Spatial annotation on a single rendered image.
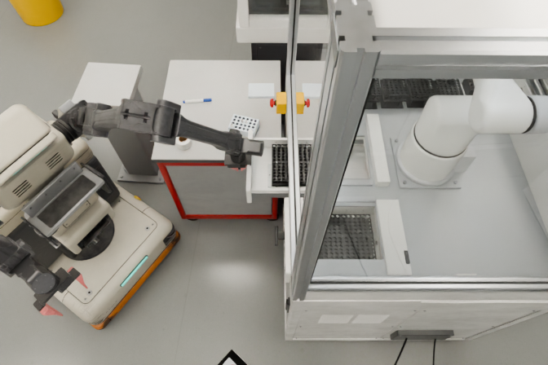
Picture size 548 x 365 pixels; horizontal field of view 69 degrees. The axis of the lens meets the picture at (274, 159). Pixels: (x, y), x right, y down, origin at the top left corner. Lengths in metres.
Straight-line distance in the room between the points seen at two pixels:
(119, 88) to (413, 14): 1.81
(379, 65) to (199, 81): 1.71
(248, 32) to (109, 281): 1.42
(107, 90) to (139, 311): 1.18
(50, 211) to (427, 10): 1.31
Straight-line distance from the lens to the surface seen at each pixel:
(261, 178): 1.65
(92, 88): 2.22
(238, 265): 2.39
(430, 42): 0.45
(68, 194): 1.55
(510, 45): 0.49
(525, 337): 2.66
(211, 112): 1.96
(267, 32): 2.17
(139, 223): 2.27
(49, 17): 4.01
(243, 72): 2.12
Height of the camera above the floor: 2.27
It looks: 58 degrees down
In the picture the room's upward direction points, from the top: 1 degrees clockwise
